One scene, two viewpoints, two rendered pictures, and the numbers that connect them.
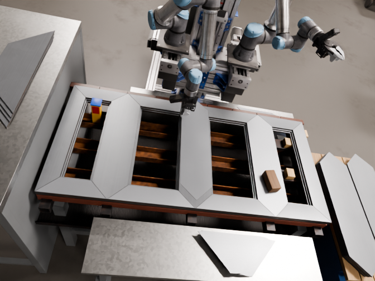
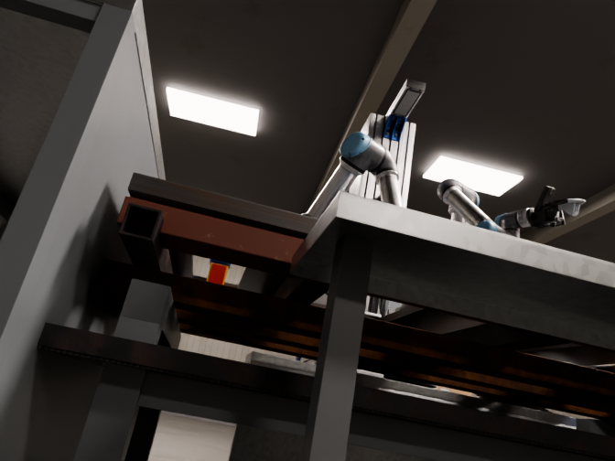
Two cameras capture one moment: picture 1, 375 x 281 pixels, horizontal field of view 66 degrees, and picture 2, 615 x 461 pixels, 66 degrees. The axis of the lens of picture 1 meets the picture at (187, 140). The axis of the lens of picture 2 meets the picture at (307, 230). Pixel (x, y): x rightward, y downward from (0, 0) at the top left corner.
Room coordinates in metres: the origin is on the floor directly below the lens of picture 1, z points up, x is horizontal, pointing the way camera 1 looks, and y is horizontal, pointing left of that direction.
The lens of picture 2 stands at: (-0.20, 0.23, 0.53)
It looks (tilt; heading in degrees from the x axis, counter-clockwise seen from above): 21 degrees up; 5
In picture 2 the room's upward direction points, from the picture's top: 11 degrees clockwise
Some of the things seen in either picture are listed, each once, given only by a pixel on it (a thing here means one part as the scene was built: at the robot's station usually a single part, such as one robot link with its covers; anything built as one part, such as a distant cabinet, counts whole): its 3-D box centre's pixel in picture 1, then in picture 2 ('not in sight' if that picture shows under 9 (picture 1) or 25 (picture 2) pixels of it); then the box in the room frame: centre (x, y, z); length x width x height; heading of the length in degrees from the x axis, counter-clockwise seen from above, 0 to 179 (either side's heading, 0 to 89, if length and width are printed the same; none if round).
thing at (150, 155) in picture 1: (190, 160); (444, 366); (1.06, -0.06, 0.70); 1.66 x 0.08 x 0.05; 105
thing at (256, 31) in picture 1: (252, 34); not in sight; (1.84, -0.17, 1.20); 0.13 x 0.12 x 0.14; 127
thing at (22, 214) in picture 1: (61, 149); (90, 383); (0.93, 0.77, 0.51); 1.30 x 0.04 x 1.01; 15
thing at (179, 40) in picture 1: (176, 33); not in sight; (1.73, 0.32, 1.09); 0.15 x 0.15 x 0.10
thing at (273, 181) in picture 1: (271, 180); not in sight; (0.99, -0.53, 0.87); 0.12 x 0.06 x 0.05; 26
